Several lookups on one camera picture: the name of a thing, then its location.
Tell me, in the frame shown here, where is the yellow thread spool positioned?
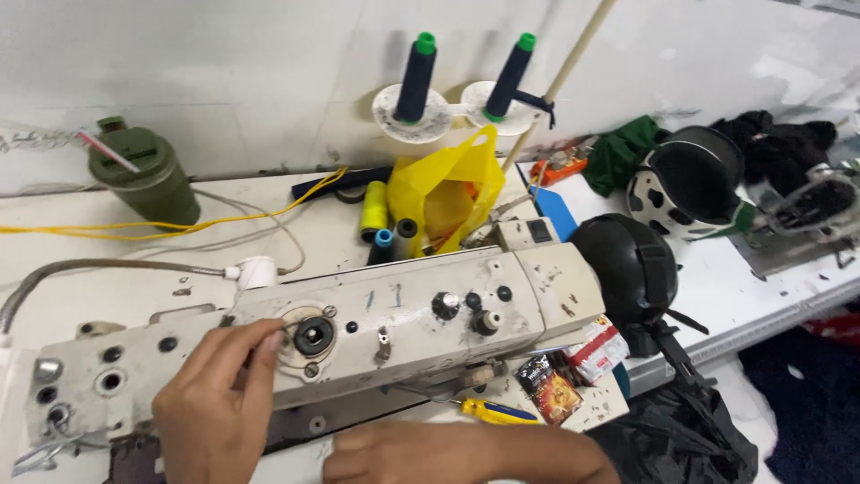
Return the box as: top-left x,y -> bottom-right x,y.
359,180 -> 390,243

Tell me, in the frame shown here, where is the white lamp head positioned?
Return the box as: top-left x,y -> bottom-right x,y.
224,255 -> 280,291

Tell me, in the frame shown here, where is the blue board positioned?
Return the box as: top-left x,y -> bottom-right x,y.
529,184 -> 579,243

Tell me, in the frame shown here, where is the dark snack packet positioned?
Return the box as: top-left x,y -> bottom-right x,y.
513,354 -> 585,426

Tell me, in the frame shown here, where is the black spool blue cap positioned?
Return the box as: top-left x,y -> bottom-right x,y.
367,229 -> 396,267

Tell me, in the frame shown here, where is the cream pole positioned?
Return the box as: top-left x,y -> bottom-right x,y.
500,0 -> 618,173

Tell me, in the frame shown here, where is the yellow and blue screwdriver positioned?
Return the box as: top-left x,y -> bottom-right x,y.
460,397 -> 542,426

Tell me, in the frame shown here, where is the flexible metal lamp hose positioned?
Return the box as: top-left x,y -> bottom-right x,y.
0,258 -> 227,335

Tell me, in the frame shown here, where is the yellow cord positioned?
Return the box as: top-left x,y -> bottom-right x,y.
0,167 -> 348,242

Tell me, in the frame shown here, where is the green cloth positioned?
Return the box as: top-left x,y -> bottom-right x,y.
582,115 -> 667,198

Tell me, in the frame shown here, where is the white industrial sewing machine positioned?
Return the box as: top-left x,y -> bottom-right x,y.
13,242 -> 606,475

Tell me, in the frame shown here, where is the orange power strip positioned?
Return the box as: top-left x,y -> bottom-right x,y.
529,149 -> 593,188

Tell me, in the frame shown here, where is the person's right hand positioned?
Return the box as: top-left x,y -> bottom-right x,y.
322,422 -> 451,484

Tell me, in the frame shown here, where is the black and white helmet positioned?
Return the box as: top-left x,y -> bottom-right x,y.
625,125 -> 761,242

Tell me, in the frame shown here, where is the white thread stand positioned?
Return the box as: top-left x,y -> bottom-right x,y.
371,80 -> 540,146

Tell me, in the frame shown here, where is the green flask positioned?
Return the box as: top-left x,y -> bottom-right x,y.
87,116 -> 202,231

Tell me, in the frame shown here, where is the black cloth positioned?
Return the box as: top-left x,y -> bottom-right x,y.
711,110 -> 838,197

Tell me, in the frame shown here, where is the black plastic bag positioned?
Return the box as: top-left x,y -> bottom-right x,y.
586,382 -> 761,484

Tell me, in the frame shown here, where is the red cloth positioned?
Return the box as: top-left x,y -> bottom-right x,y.
801,312 -> 860,348

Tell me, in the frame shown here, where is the grey cable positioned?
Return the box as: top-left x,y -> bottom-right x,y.
128,187 -> 308,277

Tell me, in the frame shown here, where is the red and white pen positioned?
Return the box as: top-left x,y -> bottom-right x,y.
75,130 -> 141,174

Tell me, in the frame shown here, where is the navy fabric strip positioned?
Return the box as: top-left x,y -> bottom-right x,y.
290,165 -> 395,202

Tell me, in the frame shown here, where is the dark blue fabric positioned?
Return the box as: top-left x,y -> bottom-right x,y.
738,323 -> 860,484

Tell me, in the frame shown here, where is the navy thread cone green tip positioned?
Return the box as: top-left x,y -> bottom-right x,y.
394,31 -> 438,126
484,31 -> 538,124

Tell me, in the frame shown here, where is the yellow plastic bag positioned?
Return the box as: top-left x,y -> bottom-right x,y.
386,124 -> 507,259

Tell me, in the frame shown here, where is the white switch box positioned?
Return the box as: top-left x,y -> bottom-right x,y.
496,216 -> 563,254

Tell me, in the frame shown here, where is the red and white packet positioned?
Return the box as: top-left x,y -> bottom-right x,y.
563,315 -> 631,386

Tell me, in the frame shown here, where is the person's left hand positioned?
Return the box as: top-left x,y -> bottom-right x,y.
152,319 -> 286,484

